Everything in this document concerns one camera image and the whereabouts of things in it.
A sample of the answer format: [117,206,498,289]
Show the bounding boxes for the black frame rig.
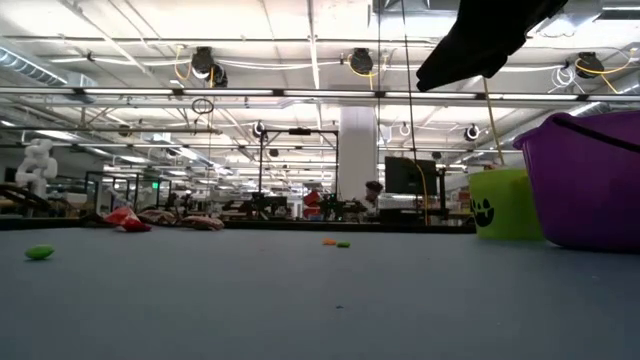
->
[257,127,341,216]

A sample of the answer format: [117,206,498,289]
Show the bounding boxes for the black curved cable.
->
[0,183,52,214]

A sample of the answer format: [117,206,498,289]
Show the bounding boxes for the black room monitor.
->
[383,155,440,197]

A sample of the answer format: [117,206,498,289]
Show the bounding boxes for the yellow cable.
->
[482,77,508,170]

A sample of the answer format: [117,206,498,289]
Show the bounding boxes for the green plastic bucket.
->
[467,167,546,242]

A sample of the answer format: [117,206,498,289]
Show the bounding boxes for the purple plastic bucket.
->
[512,109,640,253]

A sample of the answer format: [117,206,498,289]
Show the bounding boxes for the white pillar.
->
[338,106,380,214]

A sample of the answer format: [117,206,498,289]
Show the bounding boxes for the red candy pack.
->
[103,207,152,234]

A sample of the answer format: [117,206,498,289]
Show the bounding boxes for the person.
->
[363,179,386,217]

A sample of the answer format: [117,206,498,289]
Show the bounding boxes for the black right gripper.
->
[415,0,536,93]

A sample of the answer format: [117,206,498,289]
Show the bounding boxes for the black workstation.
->
[222,192,290,221]

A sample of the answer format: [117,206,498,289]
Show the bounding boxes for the black device green lights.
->
[319,193,369,222]

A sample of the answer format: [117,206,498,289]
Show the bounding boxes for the black hanging cable loop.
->
[190,97,216,116]

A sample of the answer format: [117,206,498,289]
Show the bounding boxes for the brown chocolate bar wrapper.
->
[179,214,226,232]
[137,208,179,226]

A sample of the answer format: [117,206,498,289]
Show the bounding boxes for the white robot figure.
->
[13,138,59,201]

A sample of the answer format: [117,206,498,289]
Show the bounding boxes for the black framed glass enclosure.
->
[83,169,174,214]

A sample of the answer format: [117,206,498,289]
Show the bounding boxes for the red background object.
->
[302,189,324,220]

